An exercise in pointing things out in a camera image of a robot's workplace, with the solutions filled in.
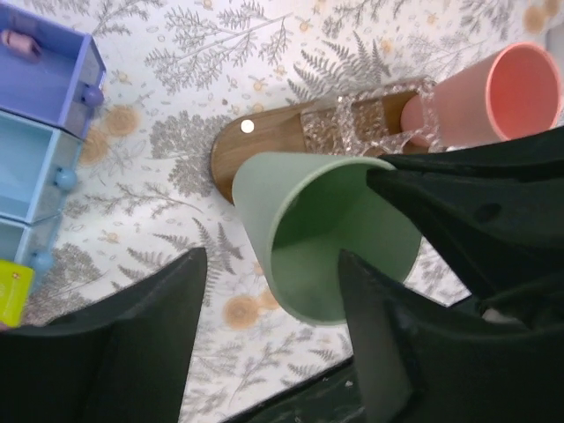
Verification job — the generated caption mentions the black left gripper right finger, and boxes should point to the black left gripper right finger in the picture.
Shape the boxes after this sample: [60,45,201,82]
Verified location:
[338,251,563,422]

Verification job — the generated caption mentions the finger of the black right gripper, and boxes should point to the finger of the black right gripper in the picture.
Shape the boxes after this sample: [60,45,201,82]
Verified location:
[366,128,563,326]

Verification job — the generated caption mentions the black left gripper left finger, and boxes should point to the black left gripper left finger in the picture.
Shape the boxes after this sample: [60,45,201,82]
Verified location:
[1,248,207,422]

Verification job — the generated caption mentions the pink plastic cup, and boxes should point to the pink plastic cup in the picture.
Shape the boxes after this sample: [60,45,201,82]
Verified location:
[399,41,564,149]

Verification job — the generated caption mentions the clear textured toothbrush holder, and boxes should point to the clear textured toothbrush holder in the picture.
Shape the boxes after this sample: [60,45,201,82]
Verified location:
[300,77,447,157]

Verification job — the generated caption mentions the green plastic cup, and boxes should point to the green plastic cup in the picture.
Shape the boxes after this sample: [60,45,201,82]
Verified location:
[232,152,421,326]

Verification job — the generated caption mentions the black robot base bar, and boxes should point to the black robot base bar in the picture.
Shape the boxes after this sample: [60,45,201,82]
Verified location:
[225,357,367,423]

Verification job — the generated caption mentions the lime green toothpaste tube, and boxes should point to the lime green toothpaste tube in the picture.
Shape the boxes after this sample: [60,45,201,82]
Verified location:
[0,260,34,329]

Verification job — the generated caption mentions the oval wooden tray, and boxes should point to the oval wooden tray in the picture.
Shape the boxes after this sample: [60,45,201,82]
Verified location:
[209,81,437,205]

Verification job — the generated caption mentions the light blue drawer box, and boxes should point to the light blue drawer box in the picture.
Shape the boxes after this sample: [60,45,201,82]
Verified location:
[1,112,82,224]

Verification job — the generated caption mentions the purple drawer box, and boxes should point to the purple drawer box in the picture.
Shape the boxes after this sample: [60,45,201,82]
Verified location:
[1,2,106,138]

